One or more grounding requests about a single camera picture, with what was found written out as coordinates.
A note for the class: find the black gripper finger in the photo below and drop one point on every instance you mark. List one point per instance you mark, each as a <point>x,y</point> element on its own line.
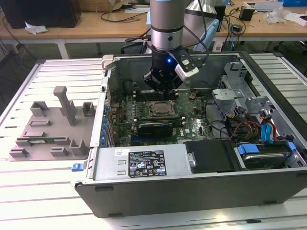
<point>150,80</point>
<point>177,83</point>

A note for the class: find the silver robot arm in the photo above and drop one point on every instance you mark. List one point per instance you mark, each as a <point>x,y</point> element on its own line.
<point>168,19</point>

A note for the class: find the CPU socket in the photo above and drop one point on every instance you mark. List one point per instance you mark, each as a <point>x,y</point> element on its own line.
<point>151,116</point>

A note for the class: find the grey plastic case latch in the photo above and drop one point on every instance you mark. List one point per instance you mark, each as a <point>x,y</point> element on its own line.
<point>108,61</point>

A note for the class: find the green motherboard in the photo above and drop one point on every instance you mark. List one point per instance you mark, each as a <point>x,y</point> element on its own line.
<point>199,124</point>

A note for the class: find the black graphics card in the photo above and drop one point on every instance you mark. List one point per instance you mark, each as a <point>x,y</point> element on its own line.
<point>156,131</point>

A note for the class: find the silver metal drive cage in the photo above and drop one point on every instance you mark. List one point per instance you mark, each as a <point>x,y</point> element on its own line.
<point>227,94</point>

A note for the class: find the wooden desk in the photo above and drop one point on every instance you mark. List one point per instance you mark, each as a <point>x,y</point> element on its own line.
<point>96,28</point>

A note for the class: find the tall black box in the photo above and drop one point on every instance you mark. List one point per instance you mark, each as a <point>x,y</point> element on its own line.
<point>221,14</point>

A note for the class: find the small black device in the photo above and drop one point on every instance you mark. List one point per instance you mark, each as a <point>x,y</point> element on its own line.
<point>237,28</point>

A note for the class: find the brown cardboard box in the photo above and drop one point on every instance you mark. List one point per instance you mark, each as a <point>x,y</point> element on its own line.
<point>100,4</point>

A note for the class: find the silver power supply unit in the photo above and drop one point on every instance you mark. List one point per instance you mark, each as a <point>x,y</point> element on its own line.
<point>108,164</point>

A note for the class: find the small black cube adapter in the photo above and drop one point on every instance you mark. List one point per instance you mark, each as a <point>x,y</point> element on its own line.
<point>245,14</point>

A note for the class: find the grey plastic parts rack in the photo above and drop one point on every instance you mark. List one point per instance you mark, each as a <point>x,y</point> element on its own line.
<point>55,134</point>

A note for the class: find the green RAM stick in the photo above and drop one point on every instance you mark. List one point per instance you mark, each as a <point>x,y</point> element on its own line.
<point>56,139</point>

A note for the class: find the open black PC case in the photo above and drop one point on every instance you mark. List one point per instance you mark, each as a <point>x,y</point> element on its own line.
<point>168,196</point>

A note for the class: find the blue plastic latch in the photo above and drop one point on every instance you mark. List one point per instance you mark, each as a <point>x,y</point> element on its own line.
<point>76,167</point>

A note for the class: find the flat silver tray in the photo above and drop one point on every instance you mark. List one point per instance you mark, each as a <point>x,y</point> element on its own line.
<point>263,6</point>

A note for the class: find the hard disk in blue carrier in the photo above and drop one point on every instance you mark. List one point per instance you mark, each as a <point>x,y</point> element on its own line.
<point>263,161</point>

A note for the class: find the clear plastic bags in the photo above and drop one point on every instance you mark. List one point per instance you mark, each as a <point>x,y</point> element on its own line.
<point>275,15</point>

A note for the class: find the black computer tower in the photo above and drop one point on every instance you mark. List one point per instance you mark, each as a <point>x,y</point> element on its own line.
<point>48,12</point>

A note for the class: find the crumpled white paper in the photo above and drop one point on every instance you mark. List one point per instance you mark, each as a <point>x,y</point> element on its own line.
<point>36,28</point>

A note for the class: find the small white box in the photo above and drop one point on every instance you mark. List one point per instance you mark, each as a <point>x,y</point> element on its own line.
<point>302,20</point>

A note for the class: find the blue box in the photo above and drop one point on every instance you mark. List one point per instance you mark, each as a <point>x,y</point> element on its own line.
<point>295,2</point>

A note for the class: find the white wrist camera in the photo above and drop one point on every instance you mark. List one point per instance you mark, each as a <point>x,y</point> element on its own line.
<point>185,72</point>

